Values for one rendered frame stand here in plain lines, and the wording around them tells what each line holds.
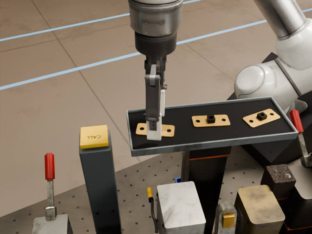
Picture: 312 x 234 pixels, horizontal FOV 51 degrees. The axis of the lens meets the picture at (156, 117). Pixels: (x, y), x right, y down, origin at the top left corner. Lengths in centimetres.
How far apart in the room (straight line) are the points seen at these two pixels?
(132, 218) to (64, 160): 127
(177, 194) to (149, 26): 33
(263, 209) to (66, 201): 71
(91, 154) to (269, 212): 39
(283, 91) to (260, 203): 51
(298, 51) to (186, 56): 237
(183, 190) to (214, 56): 284
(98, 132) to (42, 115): 204
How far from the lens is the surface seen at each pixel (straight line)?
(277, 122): 80
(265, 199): 74
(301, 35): 112
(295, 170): 81
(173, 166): 127
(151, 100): 59
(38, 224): 73
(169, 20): 54
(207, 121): 75
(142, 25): 55
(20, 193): 223
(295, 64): 113
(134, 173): 125
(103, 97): 283
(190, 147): 69
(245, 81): 112
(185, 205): 66
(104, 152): 72
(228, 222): 68
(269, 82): 111
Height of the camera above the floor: 164
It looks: 40 degrees down
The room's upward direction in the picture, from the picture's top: straight up
